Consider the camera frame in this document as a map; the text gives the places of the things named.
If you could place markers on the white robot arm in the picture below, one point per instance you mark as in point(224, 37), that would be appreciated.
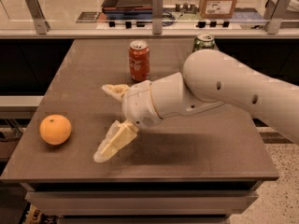
point(209, 80)

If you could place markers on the left metal railing bracket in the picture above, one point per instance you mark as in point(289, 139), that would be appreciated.
point(40, 23)

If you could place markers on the middle metal railing bracket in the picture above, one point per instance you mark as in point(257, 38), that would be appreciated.
point(157, 16)

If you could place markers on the green soda can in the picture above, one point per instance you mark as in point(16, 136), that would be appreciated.
point(203, 41)

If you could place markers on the cardboard box with label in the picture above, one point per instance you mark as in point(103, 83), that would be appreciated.
point(217, 9)

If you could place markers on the red cola can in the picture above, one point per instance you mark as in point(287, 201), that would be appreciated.
point(139, 60)

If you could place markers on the right metal railing bracket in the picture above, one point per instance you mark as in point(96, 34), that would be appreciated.
point(274, 14)

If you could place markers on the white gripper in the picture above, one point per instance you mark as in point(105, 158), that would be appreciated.
point(139, 104)

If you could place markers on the orange fruit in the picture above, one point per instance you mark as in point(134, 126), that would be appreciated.
point(55, 129)

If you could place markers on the metal railing bracket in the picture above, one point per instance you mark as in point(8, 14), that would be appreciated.
point(157, 16)
point(40, 23)
point(274, 14)

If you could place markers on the glass railing panel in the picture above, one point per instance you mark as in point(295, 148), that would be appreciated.
point(62, 15)

